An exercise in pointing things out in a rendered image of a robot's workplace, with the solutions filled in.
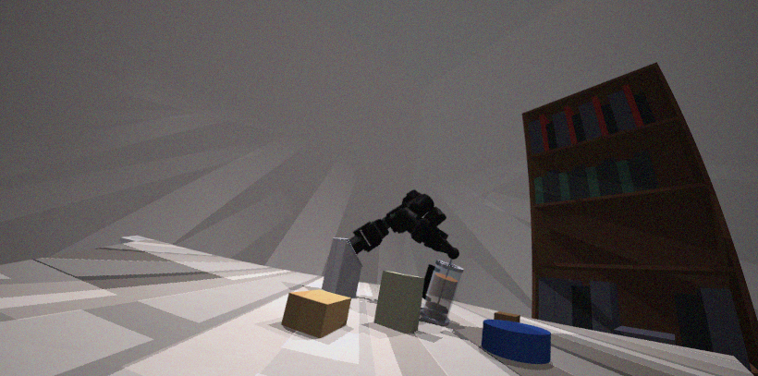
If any blue cylinder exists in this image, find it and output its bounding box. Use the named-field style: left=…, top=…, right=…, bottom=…
left=482, top=319, right=551, bottom=364

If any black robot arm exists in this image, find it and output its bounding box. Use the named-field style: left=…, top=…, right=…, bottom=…
left=349, top=189, right=446, bottom=254

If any glass french press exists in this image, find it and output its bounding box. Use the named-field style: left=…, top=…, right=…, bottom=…
left=420, top=248, right=463, bottom=325

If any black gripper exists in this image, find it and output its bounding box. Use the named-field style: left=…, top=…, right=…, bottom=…
left=406, top=214, right=455, bottom=254

